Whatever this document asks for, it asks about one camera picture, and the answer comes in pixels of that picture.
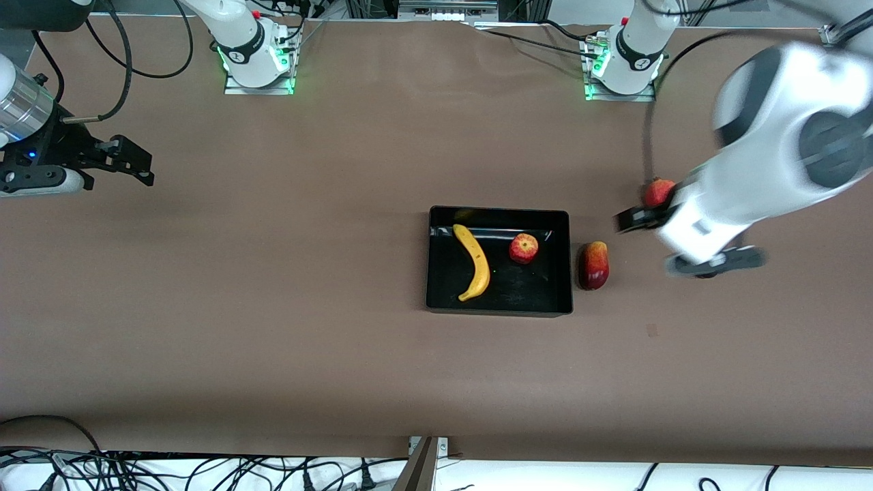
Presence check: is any red yellow mango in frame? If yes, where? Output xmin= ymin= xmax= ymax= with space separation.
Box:
xmin=578 ymin=241 xmax=610 ymax=291

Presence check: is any yellow banana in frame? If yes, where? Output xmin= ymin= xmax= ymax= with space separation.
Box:
xmin=452 ymin=224 xmax=492 ymax=302

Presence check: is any arched black floor cable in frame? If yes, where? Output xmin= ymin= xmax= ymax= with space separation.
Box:
xmin=0 ymin=414 xmax=104 ymax=456

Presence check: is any red pomegranate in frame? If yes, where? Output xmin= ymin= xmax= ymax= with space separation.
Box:
xmin=645 ymin=177 xmax=677 ymax=209

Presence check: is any white power strip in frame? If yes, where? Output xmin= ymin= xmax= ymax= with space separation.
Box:
xmin=398 ymin=0 xmax=500 ymax=23

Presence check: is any black plastic box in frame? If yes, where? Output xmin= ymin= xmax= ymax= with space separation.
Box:
xmin=425 ymin=205 xmax=574 ymax=318

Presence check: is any red yellow apple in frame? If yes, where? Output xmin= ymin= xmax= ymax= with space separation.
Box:
xmin=508 ymin=233 xmax=539 ymax=265

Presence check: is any long black base cable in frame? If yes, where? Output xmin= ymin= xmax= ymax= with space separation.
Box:
xmin=471 ymin=24 xmax=593 ymax=54

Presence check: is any short black base cable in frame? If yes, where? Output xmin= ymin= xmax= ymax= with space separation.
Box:
xmin=541 ymin=19 xmax=600 ymax=42

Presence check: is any metal table edge bracket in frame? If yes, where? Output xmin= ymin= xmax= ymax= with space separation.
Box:
xmin=392 ymin=436 xmax=450 ymax=491

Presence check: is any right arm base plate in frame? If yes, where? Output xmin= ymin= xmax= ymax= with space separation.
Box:
xmin=224 ymin=33 xmax=298 ymax=96

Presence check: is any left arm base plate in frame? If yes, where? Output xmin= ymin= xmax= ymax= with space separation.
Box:
xmin=583 ymin=31 xmax=659 ymax=103

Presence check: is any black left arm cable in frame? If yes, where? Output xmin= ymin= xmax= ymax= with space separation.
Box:
xmin=643 ymin=27 xmax=734 ymax=189

